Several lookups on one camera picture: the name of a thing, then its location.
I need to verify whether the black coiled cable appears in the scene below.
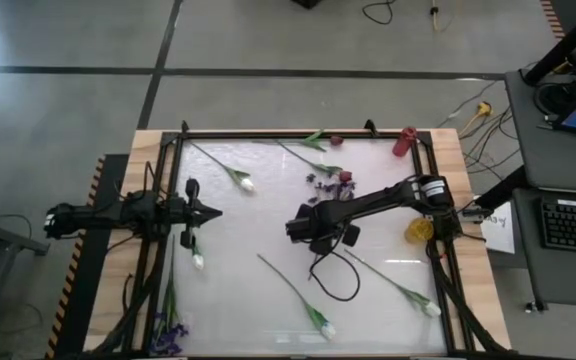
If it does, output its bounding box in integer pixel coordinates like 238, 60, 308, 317
534, 81, 576, 119

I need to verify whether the red vase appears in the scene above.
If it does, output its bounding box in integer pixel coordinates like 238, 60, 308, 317
391, 125, 419, 158

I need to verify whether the black looping gripper cable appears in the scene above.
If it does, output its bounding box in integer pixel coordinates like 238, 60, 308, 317
307, 239, 362, 303

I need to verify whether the black table frame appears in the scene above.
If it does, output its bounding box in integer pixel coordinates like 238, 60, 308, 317
117, 128, 514, 359

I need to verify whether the white paper sheet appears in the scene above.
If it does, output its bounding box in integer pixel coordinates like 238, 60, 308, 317
480, 199, 517, 255

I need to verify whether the black stand post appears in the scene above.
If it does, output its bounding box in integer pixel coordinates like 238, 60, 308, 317
522, 0, 576, 87

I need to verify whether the black stand leg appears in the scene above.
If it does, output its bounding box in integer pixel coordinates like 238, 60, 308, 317
472, 164, 527, 211

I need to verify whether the purple flower grassy sprig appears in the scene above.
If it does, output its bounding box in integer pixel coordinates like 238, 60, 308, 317
303, 172, 358, 205

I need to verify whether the black keyboard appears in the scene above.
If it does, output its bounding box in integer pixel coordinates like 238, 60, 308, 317
540, 196, 576, 256

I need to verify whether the green cloth at left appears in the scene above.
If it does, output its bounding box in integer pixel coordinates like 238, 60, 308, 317
190, 234, 206, 271

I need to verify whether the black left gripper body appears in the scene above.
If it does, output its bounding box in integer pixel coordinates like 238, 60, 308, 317
166, 177, 205, 251

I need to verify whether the yellow textured glass vase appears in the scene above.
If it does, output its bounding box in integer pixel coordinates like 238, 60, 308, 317
403, 217, 436, 246

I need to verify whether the purple flower broad-leaf stem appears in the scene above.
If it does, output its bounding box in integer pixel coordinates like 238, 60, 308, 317
148, 233, 190, 357

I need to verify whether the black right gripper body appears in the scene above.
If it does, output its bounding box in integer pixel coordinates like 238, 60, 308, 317
285, 201, 362, 256

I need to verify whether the grey side desk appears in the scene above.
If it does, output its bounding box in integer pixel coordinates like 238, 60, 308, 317
505, 69, 576, 194
511, 187, 576, 309

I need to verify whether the red artificial tulip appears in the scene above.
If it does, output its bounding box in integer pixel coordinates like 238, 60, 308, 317
274, 139, 354, 184
251, 129, 345, 153

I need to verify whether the black platform with hazard stripes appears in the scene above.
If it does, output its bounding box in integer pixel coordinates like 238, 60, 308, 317
45, 153, 134, 360

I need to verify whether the white floor cable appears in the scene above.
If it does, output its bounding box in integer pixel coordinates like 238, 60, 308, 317
437, 79, 499, 129

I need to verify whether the black floor cable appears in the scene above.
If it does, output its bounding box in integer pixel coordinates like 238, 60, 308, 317
462, 107, 523, 175
361, 0, 397, 26

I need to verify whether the black cable bundle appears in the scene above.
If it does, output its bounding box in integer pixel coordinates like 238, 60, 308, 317
92, 244, 169, 357
425, 239, 507, 354

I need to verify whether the white artificial tulip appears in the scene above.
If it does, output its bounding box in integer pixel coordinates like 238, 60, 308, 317
343, 248, 443, 319
189, 141, 258, 195
256, 253, 338, 342

